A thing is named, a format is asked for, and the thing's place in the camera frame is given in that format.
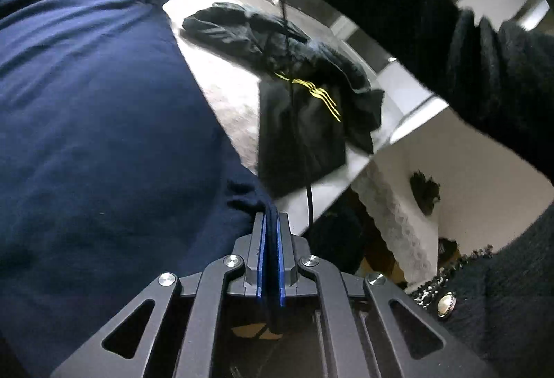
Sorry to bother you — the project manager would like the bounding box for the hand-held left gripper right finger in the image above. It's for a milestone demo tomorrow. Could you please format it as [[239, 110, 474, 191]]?
[[277, 212, 498, 378]]

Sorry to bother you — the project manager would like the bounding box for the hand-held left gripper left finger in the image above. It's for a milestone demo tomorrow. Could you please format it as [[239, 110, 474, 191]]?
[[50, 211, 271, 378]]

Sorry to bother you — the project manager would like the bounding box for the navy blue t-shirt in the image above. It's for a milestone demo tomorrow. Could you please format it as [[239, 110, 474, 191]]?
[[0, 0, 288, 366]]

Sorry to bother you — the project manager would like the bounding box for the person's right forearm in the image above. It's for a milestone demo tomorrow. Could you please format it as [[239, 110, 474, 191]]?
[[298, 0, 554, 188]]

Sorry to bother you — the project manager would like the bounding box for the white lace cloth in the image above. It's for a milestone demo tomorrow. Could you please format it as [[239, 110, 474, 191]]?
[[350, 162, 440, 288]]

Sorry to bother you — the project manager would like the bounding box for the small black ragged object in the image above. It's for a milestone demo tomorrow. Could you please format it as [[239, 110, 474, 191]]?
[[409, 170, 441, 216]]

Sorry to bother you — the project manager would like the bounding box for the pink white plaid blanket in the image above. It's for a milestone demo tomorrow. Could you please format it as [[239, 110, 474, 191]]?
[[162, 0, 405, 206]]

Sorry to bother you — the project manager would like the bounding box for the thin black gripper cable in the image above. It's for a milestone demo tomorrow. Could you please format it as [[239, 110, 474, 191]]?
[[272, 0, 314, 232]]

